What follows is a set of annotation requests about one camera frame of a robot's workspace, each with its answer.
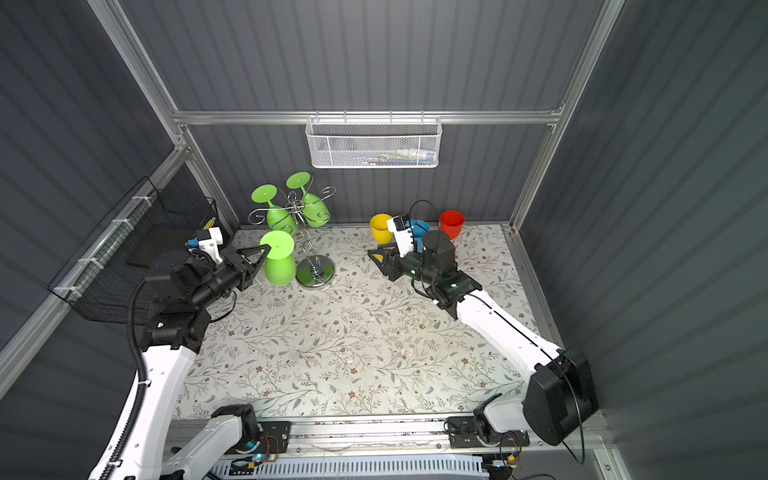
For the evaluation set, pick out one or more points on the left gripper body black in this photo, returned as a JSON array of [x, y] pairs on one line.
[[231, 274]]

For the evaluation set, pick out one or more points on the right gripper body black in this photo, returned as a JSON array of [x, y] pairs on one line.
[[413, 266]]

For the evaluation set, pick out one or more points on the green wine glass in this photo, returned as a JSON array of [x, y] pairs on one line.
[[314, 209], [277, 218], [279, 267]]

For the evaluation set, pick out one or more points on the yellow wine glass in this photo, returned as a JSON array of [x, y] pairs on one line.
[[379, 228]]

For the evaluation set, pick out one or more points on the blue wine glass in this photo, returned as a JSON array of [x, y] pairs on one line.
[[418, 228]]

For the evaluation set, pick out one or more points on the red wine glass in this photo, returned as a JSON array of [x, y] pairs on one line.
[[451, 222]]

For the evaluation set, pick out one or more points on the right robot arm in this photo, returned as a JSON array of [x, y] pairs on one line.
[[559, 389]]

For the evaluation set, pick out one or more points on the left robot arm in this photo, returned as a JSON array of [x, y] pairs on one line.
[[186, 284]]

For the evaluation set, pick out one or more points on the chrome wine glass rack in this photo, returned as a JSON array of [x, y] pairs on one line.
[[314, 270]]

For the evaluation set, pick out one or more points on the items in white basket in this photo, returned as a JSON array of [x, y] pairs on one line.
[[400, 158]]

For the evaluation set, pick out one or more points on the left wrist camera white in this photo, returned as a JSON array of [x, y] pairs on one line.
[[209, 241]]

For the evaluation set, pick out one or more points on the white wire mesh basket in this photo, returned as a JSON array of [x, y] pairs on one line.
[[333, 141]]

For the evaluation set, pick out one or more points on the black wire basket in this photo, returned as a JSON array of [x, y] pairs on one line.
[[97, 280]]

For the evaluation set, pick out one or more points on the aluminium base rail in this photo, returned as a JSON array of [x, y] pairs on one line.
[[390, 435]]

